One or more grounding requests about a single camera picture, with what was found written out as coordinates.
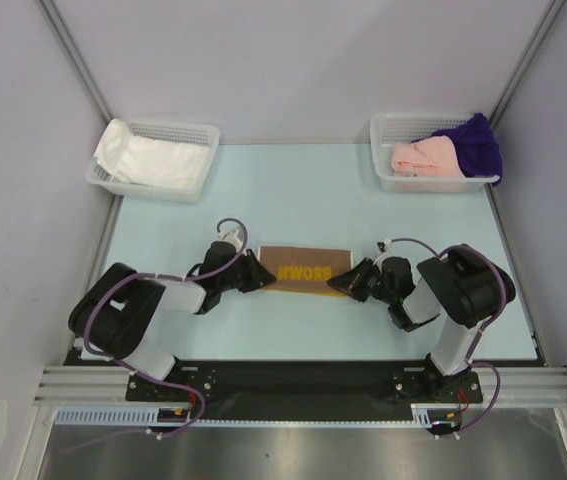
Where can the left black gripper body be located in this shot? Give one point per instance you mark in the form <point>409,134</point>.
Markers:
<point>235,278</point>

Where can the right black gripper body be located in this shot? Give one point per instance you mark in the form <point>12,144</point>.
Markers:
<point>361,279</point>

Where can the yellow patterned towel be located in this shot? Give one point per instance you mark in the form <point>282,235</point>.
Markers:
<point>304,270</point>

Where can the white towel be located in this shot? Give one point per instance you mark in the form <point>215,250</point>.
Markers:
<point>136,159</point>

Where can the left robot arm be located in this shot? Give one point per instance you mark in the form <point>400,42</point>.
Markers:
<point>115,314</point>

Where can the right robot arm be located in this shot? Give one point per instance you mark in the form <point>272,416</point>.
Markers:
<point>459,283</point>

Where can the white basket with towels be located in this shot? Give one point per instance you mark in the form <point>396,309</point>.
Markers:
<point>386,130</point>

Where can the pink towel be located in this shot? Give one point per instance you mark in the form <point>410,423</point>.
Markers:
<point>431,157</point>

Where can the empty white plastic basket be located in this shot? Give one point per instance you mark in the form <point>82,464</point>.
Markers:
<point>167,130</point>

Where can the purple towel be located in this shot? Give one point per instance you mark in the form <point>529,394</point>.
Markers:
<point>477,150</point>

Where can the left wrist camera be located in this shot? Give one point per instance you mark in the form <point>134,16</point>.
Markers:
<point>234,237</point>

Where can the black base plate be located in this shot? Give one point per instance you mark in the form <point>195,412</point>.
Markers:
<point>312,389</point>

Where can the grey cable duct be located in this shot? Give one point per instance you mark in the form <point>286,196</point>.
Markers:
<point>408,416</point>

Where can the left aluminium corner post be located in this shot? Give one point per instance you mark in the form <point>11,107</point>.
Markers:
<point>70,49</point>

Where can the aluminium corner post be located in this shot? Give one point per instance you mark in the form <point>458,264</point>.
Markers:
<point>540,35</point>
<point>70,49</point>

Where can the right aluminium corner post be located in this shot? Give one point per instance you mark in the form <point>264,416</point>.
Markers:
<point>540,35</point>

